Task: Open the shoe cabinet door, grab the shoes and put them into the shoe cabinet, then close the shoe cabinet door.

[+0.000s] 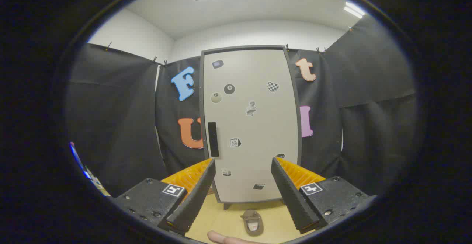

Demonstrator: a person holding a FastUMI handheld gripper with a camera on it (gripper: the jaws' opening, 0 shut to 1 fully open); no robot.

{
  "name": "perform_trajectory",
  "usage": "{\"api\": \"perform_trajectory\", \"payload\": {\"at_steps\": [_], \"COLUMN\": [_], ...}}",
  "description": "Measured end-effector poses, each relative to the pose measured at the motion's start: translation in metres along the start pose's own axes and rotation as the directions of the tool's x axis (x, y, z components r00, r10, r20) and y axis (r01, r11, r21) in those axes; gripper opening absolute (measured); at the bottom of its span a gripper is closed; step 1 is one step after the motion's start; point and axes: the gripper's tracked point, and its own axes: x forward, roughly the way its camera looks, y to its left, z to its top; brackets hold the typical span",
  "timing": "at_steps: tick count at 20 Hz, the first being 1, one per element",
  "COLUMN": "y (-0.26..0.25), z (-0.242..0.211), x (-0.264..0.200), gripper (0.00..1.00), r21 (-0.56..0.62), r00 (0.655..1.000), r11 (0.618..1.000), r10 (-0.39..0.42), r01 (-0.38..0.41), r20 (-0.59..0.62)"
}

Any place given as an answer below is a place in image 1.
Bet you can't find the black backdrop cloth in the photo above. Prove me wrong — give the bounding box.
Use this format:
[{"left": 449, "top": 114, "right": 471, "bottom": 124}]
[{"left": 65, "top": 14, "right": 417, "bottom": 198}]

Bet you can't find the black cabinet door handle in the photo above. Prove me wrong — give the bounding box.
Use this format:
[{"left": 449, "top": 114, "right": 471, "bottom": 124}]
[{"left": 208, "top": 122, "right": 219, "bottom": 157}]

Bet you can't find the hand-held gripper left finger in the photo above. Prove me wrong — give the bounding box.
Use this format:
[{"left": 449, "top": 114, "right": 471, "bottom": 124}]
[{"left": 111, "top": 158, "right": 216, "bottom": 236}]

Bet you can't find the small ceiling light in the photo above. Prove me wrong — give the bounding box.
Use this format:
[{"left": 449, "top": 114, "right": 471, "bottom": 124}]
[{"left": 344, "top": 1, "right": 365, "bottom": 19}]

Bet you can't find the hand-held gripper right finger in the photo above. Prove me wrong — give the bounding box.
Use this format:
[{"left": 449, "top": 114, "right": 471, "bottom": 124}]
[{"left": 271, "top": 157, "right": 377, "bottom": 234}]

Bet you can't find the grey shoe cabinet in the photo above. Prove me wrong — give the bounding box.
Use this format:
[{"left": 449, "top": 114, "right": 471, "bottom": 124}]
[{"left": 199, "top": 45, "right": 303, "bottom": 210}]

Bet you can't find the brown fuzzy shoe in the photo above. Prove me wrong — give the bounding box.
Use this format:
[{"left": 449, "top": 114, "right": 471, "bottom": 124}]
[{"left": 240, "top": 209, "right": 264, "bottom": 237}]

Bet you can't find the computer monitor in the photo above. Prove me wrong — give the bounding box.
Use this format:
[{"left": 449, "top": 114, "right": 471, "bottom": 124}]
[{"left": 69, "top": 142, "right": 91, "bottom": 180}]

